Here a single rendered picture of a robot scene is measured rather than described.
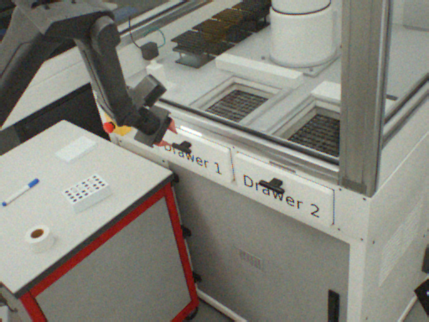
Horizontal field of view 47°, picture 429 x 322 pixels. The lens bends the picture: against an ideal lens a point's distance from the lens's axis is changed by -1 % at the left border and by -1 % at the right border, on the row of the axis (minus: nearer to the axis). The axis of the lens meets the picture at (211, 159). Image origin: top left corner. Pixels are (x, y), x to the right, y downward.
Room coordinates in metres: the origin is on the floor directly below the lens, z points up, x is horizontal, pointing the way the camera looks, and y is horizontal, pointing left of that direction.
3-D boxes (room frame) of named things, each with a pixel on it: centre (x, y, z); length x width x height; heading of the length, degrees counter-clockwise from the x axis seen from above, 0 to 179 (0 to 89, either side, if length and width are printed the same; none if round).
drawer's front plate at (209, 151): (1.18, 0.05, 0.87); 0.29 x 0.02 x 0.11; 43
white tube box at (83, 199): (1.19, 0.39, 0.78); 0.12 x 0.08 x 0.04; 123
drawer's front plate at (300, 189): (0.95, -0.16, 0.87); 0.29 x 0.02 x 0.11; 43
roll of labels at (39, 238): (1.01, 0.51, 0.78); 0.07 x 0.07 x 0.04
